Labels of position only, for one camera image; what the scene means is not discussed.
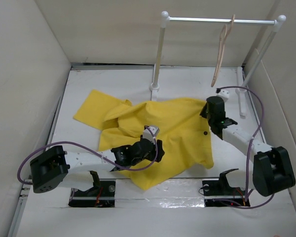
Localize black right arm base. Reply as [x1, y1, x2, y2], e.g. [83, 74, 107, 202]
[198, 169, 251, 207]

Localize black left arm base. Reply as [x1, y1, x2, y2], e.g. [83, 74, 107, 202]
[68, 171, 116, 208]

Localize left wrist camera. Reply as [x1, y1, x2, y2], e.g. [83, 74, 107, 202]
[142, 125, 160, 144]

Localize wooden clothes hanger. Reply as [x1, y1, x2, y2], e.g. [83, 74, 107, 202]
[211, 14, 236, 87]

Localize yellow trousers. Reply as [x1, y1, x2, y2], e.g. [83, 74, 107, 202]
[74, 90, 214, 191]

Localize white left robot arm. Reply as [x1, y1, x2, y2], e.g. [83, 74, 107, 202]
[30, 138, 165, 196]

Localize white clothes rack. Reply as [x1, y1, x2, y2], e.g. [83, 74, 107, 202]
[149, 10, 287, 117]

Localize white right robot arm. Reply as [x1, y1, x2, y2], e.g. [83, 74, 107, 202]
[200, 96, 296, 197]

